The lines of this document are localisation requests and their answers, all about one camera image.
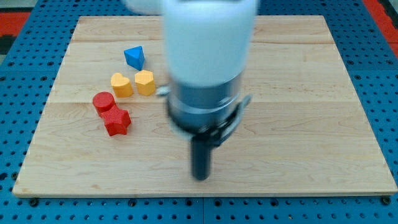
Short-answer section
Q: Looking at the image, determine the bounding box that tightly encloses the red cylinder block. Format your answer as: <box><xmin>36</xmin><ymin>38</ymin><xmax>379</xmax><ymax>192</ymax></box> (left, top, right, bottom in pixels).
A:
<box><xmin>92</xmin><ymin>91</ymin><xmax>116</xmax><ymax>116</ymax></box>

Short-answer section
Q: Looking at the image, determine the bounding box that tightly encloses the wooden board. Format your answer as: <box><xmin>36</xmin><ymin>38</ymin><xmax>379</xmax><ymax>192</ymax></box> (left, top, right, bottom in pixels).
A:
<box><xmin>12</xmin><ymin>16</ymin><xmax>397</xmax><ymax>198</ymax></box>

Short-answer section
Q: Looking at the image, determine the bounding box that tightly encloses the yellow hexagon block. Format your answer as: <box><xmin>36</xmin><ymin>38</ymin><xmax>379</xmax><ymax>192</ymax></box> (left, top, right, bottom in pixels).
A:
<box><xmin>134</xmin><ymin>70</ymin><xmax>155</xmax><ymax>96</ymax></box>

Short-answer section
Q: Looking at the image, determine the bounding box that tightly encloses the yellow heart block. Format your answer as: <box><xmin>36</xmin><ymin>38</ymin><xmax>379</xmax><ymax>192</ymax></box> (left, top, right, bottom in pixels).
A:
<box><xmin>110</xmin><ymin>73</ymin><xmax>134</xmax><ymax>98</ymax></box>

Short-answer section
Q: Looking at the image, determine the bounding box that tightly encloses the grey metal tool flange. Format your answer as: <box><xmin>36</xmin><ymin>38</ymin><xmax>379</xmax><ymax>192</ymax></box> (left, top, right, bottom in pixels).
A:
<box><xmin>155</xmin><ymin>75</ymin><xmax>252</xmax><ymax>146</ymax></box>

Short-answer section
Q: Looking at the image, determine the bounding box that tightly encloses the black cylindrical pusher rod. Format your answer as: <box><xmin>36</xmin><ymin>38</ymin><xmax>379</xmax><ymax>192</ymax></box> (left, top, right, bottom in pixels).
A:
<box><xmin>190</xmin><ymin>134</ymin><xmax>212</xmax><ymax>180</ymax></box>

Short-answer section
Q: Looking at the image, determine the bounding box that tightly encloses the red star block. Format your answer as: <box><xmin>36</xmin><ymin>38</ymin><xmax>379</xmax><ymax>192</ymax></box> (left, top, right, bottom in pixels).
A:
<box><xmin>100</xmin><ymin>105</ymin><xmax>131</xmax><ymax>136</ymax></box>

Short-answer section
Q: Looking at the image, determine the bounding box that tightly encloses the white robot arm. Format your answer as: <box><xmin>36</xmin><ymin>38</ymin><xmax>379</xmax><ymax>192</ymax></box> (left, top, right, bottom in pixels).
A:
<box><xmin>124</xmin><ymin>0</ymin><xmax>258</xmax><ymax>180</ymax></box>

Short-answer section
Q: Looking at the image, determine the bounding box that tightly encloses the blue triangle block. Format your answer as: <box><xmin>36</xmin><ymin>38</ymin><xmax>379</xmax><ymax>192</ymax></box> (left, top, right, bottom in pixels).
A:
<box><xmin>124</xmin><ymin>46</ymin><xmax>145</xmax><ymax>71</ymax></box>

